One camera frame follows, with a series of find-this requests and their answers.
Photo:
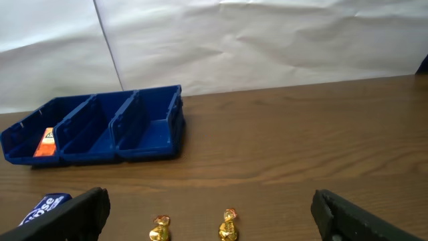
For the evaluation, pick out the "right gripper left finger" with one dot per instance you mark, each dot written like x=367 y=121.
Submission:
x=77 y=217

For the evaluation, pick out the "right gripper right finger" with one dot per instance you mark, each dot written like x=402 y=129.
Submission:
x=344 y=221

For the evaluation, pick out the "blue candy pack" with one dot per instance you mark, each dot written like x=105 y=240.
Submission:
x=45 y=204

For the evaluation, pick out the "orange candy box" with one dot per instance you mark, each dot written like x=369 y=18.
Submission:
x=45 y=147

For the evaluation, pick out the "gold candy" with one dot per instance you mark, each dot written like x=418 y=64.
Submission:
x=228 y=227
x=160 y=229

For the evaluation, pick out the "blue tray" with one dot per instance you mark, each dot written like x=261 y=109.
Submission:
x=150 y=134

